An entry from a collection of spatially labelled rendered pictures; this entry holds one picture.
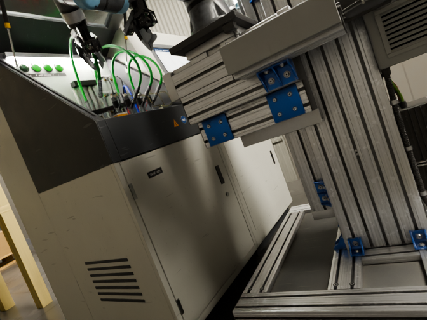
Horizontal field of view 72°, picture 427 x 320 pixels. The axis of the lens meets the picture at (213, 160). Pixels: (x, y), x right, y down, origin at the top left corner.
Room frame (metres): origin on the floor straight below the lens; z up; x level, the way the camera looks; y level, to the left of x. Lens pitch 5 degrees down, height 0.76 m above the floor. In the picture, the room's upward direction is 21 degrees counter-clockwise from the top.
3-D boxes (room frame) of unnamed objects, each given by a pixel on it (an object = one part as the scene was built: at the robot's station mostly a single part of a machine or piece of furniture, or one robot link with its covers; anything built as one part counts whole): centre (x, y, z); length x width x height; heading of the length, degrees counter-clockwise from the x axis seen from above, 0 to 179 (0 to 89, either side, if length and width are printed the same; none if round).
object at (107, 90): (1.82, 0.43, 1.20); 0.13 x 0.03 x 0.31; 146
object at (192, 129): (1.33, 0.15, 0.87); 0.62 x 0.04 x 0.16; 146
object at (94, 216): (1.48, 0.38, 0.39); 0.70 x 0.58 x 0.79; 146
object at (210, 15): (0.92, -0.14, 1.09); 0.15 x 0.15 x 0.10
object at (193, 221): (1.32, 0.14, 0.44); 0.65 x 0.02 x 0.68; 146
